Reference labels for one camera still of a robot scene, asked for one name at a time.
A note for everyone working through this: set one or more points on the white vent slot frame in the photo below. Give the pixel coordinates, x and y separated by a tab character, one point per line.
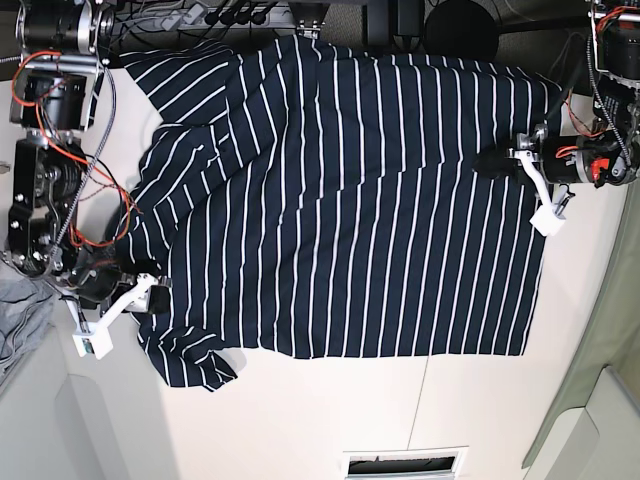
413	464

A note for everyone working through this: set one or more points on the aluminium frame post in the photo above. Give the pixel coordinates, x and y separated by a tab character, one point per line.
309	18

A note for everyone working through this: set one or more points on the white power strip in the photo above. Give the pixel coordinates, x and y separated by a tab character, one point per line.
165	20

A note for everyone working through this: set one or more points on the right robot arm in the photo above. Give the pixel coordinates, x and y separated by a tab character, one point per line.
64	49

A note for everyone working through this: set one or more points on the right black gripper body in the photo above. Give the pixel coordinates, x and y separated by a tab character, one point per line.
94	282

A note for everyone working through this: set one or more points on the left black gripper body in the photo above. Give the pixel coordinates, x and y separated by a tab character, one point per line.
578	159

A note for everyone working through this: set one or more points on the grey cloth pile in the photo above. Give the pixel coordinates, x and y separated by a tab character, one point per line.
26	313

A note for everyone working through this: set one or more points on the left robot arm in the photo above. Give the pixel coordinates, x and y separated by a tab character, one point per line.
612	64

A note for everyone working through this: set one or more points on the navy white striped t-shirt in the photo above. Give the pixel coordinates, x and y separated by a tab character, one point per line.
316	201

